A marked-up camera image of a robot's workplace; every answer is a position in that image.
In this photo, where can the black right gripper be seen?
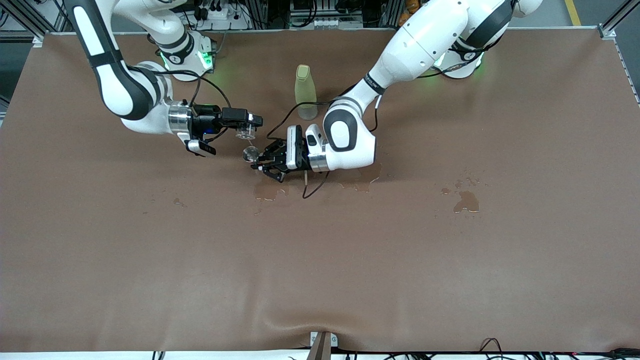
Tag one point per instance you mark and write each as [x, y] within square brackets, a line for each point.
[204, 121]

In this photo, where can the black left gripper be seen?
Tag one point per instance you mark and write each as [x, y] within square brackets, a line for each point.
[286, 156]

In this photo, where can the clear glass beaker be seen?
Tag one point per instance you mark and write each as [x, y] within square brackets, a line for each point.
[245, 133]

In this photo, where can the steel double jigger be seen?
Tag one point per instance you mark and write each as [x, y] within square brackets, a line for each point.
[250, 154]

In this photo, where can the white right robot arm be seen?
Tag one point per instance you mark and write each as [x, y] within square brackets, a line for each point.
[120, 90]

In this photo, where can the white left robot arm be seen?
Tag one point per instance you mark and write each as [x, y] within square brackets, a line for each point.
[425, 40]

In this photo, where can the large liquid spill puddle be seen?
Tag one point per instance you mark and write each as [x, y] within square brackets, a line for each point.
[270, 191]

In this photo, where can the green sleeved glass bottle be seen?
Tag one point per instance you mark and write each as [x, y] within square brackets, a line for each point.
[305, 85]

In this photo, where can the curved liquid spill puddle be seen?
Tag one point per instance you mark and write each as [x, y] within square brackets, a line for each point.
[360, 184]

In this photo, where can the white power strip with plugs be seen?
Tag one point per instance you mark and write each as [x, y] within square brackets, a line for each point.
[220, 14]

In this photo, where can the brown table mat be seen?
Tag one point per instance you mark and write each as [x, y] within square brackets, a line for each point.
[320, 275]

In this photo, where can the black equipment with white connectors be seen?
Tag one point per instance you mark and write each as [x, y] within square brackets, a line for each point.
[325, 15]

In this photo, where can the pile of orange packets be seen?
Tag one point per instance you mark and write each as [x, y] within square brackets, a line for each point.
[412, 5]

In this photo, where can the metal bracket with brown bar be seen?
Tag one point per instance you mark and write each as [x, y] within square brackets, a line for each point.
[322, 345]

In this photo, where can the aluminium frame post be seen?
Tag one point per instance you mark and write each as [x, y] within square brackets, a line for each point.
[30, 20]
[612, 22]

